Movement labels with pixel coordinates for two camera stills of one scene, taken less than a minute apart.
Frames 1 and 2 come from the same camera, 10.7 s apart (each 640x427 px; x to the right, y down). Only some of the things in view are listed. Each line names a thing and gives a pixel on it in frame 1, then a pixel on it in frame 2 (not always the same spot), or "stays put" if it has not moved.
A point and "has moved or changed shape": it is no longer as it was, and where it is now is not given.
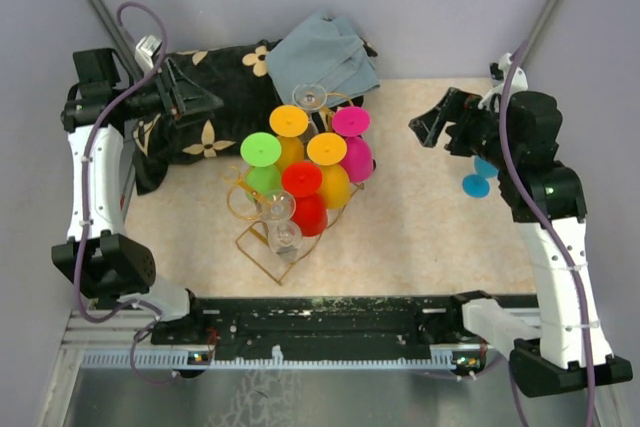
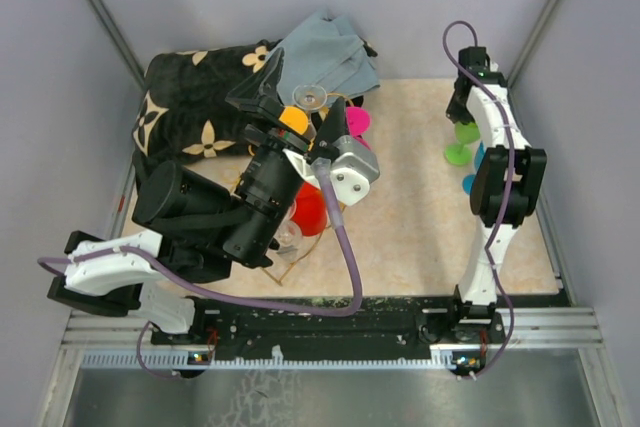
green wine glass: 262,151 has moved or changed shape
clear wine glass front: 285,239 stays put
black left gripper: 193,98 to 261,96
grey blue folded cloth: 325,52 stays put
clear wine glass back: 310,97 stays put
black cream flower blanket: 238,75 stays put
